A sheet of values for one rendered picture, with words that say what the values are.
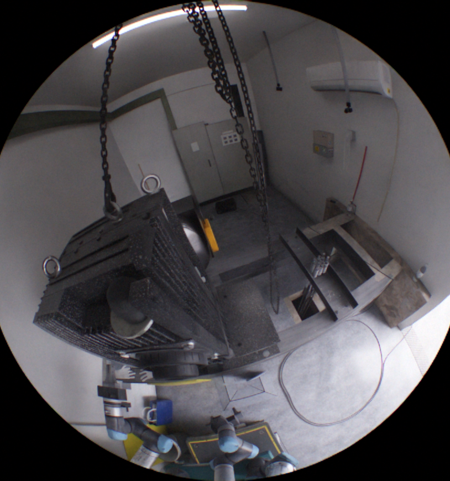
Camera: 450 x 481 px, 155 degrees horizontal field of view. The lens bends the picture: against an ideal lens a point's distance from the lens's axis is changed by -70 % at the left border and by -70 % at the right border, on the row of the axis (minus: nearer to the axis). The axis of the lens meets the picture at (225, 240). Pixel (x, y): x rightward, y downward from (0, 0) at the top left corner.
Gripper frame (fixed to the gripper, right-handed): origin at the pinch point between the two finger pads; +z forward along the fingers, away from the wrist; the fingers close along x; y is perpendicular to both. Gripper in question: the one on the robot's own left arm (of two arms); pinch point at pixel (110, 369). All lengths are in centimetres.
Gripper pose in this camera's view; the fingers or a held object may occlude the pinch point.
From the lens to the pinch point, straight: 80.6
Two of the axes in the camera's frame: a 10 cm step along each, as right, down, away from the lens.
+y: -2.3, -7.1, -6.7
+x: -9.4, 3.3, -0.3
